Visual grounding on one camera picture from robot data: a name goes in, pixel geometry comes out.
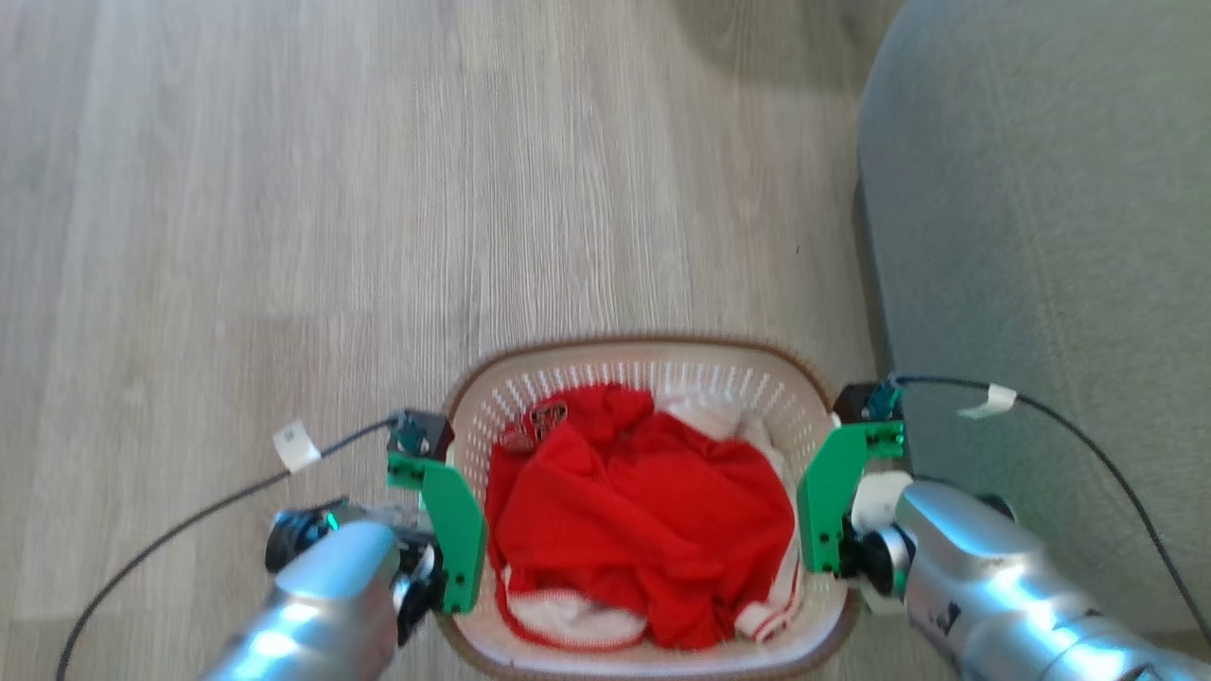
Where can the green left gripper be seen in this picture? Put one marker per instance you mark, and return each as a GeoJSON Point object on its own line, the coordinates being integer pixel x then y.
{"type": "Point", "coordinates": [456, 530]}

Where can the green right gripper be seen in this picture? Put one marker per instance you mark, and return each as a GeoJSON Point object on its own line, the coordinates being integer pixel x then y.
{"type": "Point", "coordinates": [825, 492]}

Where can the beige plastic laundry basket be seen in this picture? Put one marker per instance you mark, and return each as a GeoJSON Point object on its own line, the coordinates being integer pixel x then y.
{"type": "Point", "coordinates": [681, 364]}

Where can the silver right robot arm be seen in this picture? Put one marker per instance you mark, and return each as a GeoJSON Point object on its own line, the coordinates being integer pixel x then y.
{"type": "Point", "coordinates": [984, 577]}

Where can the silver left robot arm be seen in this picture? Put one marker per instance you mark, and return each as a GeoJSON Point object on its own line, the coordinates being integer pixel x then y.
{"type": "Point", "coordinates": [326, 605]}

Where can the red mesh garment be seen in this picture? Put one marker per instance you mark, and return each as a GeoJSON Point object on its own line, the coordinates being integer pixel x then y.
{"type": "Point", "coordinates": [643, 515]}

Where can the grey fabric sofa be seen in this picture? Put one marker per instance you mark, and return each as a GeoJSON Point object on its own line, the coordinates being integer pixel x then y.
{"type": "Point", "coordinates": [1050, 236]}

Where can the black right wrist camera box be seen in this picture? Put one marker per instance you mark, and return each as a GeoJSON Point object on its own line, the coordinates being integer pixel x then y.
{"type": "Point", "coordinates": [863, 402]}

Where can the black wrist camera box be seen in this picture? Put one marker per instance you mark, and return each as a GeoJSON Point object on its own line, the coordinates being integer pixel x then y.
{"type": "Point", "coordinates": [424, 433]}
{"type": "Point", "coordinates": [863, 402]}

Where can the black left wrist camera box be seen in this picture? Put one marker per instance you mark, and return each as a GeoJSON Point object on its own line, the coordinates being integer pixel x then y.
{"type": "Point", "coordinates": [424, 433]}

